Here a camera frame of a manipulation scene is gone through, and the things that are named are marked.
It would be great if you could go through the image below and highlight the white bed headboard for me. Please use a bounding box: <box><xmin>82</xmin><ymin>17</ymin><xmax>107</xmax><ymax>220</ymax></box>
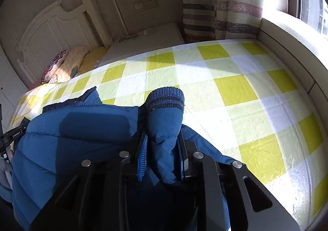
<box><xmin>15</xmin><ymin>0</ymin><xmax>110</xmax><ymax>83</ymax></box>

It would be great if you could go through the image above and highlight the wall socket panel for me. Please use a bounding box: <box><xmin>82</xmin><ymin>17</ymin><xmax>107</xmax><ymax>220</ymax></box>
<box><xmin>132</xmin><ymin>0</ymin><xmax>157</xmax><ymax>13</ymax></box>

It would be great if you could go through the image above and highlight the pink pillow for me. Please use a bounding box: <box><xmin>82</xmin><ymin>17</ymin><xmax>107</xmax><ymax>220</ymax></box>
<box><xmin>55</xmin><ymin>46</ymin><xmax>90</xmax><ymax>83</ymax></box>

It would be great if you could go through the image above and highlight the purple floral pillow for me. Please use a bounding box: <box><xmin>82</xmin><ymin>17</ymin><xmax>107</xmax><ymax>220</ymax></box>
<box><xmin>41</xmin><ymin>50</ymin><xmax>69</xmax><ymax>84</ymax></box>

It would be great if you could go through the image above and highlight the orange floral quilt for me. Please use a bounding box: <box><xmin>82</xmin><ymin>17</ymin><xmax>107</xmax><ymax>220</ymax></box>
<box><xmin>79</xmin><ymin>47</ymin><xmax>107</xmax><ymax>72</ymax></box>

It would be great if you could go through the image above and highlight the white nightstand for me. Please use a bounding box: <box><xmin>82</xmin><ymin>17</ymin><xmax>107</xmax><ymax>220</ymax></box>
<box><xmin>97</xmin><ymin>22</ymin><xmax>185</xmax><ymax>67</ymax></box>

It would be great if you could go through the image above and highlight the yellow checkered bed sheet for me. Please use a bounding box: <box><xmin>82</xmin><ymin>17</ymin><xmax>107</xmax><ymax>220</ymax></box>
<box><xmin>6</xmin><ymin>39</ymin><xmax>328</xmax><ymax>224</ymax></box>

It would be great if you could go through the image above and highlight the white cable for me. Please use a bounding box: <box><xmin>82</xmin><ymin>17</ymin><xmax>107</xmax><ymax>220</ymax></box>
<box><xmin>111</xmin><ymin>31</ymin><xmax>144</xmax><ymax>44</ymax></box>

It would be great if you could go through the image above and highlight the patterned cream curtain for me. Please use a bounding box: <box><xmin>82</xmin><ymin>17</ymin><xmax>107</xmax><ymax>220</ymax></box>
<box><xmin>178</xmin><ymin>0</ymin><xmax>267</xmax><ymax>44</ymax></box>

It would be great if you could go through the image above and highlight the thin white pole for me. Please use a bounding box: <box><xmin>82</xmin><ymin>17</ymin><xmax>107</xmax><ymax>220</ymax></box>
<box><xmin>107</xmin><ymin>0</ymin><xmax>130</xmax><ymax>38</ymax></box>

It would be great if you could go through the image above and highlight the cream window sill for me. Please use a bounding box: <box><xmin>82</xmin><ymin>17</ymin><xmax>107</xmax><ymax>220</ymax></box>
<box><xmin>256</xmin><ymin>14</ymin><xmax>328</xmax><ymax>108</ymax></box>

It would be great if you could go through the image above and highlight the white wardrobe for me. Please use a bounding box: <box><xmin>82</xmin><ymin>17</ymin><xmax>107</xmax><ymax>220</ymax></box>
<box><xmin>0</xmin><ymin>46</ymin><xmax>28</xmax><ymax>129</ymax></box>

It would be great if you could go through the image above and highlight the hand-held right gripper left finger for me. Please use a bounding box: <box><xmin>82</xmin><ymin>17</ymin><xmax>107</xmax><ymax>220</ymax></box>
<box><xmin>29</xmin><ymin>135</ymin><xmax>148</xmax><ymax>231</ymax></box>

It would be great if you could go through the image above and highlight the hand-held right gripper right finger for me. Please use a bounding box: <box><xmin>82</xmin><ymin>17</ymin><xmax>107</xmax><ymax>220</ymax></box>
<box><xmin>177</xmin><ymin>130</ymin><xmax>301</xmax><ymax>231</ymax></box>

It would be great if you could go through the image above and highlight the blue quilted jacket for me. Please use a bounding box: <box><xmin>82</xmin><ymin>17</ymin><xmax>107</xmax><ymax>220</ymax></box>
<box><xmin>0</xmin><ymin>87</ymin><xmax>244</xmax><ymax>231</ymax></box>

